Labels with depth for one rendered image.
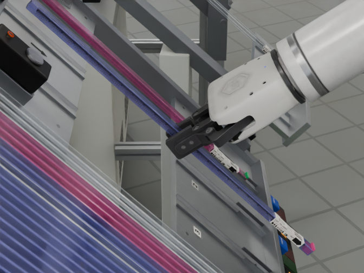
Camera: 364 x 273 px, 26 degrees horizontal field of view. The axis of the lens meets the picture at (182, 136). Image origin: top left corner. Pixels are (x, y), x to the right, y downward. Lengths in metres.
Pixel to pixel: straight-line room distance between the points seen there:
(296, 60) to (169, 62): 0.68
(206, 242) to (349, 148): 1.89
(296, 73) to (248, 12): 3.14
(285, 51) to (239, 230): 0.33
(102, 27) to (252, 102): 0.41
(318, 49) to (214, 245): 0.31
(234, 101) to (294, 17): 3.10
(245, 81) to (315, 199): 1.66
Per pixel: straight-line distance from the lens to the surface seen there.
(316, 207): 2.56
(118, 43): 1.27
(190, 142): 0.98
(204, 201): 1.13
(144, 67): 1.29
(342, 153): 2.86
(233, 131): 0.94
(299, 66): 0.93
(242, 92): 0.94
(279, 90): 0.93
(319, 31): 0.93
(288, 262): 1.28
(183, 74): 1.59
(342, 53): 0.92
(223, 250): 1.08
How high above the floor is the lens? 1.46
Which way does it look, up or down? 30 degrees down
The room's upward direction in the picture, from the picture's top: straight up
